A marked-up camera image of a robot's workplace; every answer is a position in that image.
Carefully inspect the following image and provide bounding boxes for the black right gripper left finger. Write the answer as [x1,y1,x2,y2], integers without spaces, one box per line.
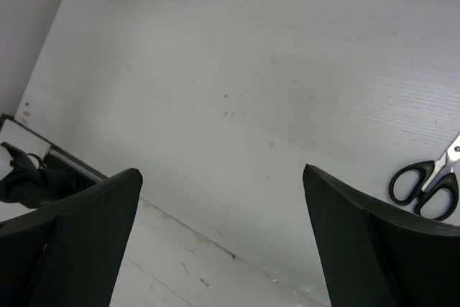
[1,168,142,306]

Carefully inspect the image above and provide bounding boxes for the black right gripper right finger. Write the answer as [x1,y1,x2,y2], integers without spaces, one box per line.
[303,165,459,306]

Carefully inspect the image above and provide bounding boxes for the black handled scissors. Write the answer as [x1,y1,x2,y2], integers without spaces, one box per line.
[388,134,459,221]

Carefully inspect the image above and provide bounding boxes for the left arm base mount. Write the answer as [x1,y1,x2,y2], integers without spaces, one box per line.
[29,153,106,208]

